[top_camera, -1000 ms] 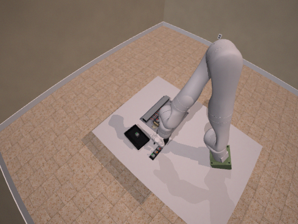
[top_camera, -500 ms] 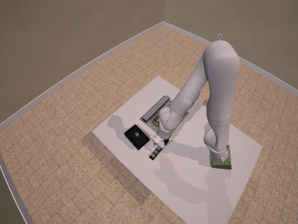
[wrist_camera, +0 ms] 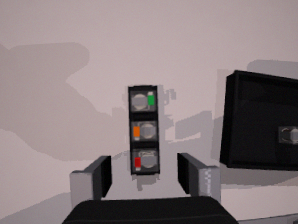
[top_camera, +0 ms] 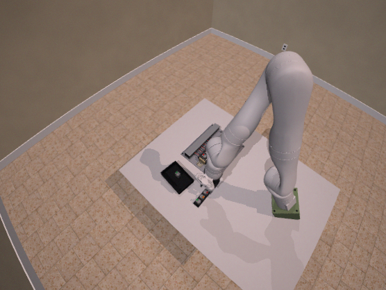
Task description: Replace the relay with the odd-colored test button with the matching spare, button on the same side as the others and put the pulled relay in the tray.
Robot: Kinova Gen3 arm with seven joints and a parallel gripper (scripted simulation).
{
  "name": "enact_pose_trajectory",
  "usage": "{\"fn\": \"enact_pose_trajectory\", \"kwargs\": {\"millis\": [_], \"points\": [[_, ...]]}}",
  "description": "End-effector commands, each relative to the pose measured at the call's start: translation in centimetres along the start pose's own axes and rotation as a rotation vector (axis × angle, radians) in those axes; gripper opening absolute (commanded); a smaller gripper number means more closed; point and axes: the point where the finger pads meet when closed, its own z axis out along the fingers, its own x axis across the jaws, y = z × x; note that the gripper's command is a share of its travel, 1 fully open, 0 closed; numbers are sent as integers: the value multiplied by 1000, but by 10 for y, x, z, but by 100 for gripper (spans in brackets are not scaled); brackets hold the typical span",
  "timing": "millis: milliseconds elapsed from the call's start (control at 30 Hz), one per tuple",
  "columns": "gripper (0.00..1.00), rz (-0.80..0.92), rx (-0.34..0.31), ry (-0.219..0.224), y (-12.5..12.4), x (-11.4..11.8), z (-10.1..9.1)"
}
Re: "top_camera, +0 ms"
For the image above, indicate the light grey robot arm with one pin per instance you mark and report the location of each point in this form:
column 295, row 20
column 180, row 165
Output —
column 287, row 83

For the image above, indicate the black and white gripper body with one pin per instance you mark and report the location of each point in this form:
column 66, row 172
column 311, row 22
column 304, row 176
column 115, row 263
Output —
column 207, row 178

